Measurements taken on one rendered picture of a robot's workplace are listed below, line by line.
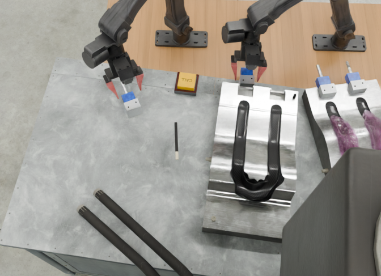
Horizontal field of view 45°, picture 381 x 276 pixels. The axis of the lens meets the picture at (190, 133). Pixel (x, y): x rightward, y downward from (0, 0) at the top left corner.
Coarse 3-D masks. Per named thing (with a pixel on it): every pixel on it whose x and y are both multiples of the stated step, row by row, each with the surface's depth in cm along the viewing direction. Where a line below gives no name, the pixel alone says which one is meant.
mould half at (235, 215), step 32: (224, 96) 155; (256, 96) 155; (288, 96) 155; (224, 128) 151; (256, 128) 151; (288, 128) 151; (224, 160) 141; (256, 160) 142; (288, 160) 143; (224, 192) 144; (288, 192) 138; (224, 224) 140; (256, 224) 140
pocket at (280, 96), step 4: (272, 92) 158; (276, 92) 158; (280, 92) 158; (284, 92) 157; (272, 96) 158; (276, 96) 158; (280, 96) 158; (284, 96) 158; (280, 100) 158; (284, 100) 156
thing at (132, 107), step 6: (126, 90) 163; (126, 96) 160; (132, 96) 160; (126, 102) 158; (132, 102) 158; (138, 102) 158; (126, 108) 157; (132, 108) 157; (138, 108) 158; (132, 114) 160; (138, 114) 162
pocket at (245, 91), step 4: (240, 88) 159; (244, 88) 158; (248, 88) 158; (252, 88) 158; (240, 92) 159; (244, 92) 159; (248, 92) 159; (252, 92) 159; (248, 96) 158; (252, 96) 157
